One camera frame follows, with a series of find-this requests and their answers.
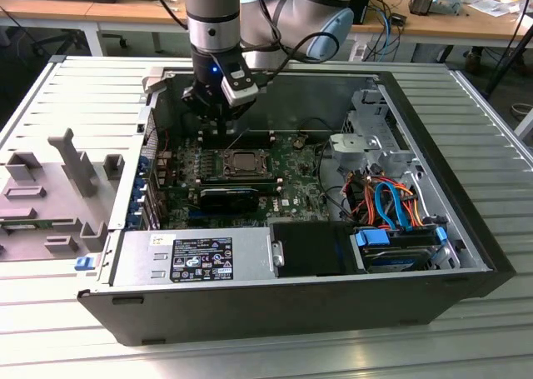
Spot white power strip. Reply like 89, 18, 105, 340
348, 41, 368, 62

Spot black office chair base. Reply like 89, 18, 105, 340
24, 28, 84, 62

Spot black PC case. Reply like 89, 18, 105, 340
77, 64, 517, 347

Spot wooden office desk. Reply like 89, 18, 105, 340
0, 0, 191, 57
345, 0, 533, 63

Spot black case fan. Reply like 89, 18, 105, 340
179, 110, 205, 137

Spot brown shoe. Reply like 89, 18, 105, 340
464, 50, 485, 74

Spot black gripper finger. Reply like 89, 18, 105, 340
181, 85, 225, 137
222, 102, 251, 137

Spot grey desktop device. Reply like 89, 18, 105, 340
407, 0, 463, 17

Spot CPU socket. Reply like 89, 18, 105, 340
222, 147, 272, 177

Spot black plastic shroud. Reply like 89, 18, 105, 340
270, 220, 367, 278

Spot white paper sheets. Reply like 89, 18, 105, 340
468, 0, 521, 18

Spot silver CPU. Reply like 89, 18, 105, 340
232, 152, 260, 171

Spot metal socket cover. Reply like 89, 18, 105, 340
222, 148, 271, 177

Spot grey parts rack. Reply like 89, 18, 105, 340
0, 127, 126, 263

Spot orange wire bundle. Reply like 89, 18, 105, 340
345, 178, 426, 230

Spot silver power supply unit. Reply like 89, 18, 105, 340
110, 227, 278, 287

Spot blue data wire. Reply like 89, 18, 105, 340
374, 181, 413, 232

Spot black tripod leg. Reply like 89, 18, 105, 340
485, 3, 533, 97

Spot black box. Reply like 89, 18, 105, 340
347, 0, 376, 25

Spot hard disk in blue carrier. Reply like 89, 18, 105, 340
351, 224, 450, 275

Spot green motherboard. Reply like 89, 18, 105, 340
156, 131, 334, 230

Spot metal drive cage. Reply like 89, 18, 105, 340
328, 87, 422, 176

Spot green RAM stick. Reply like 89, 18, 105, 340
0, 219, 55, 231
200, 177, 279, 193

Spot black graphics card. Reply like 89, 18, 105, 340
198, 186, 260, 214

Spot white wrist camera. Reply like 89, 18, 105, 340
216, 53, 260, 107

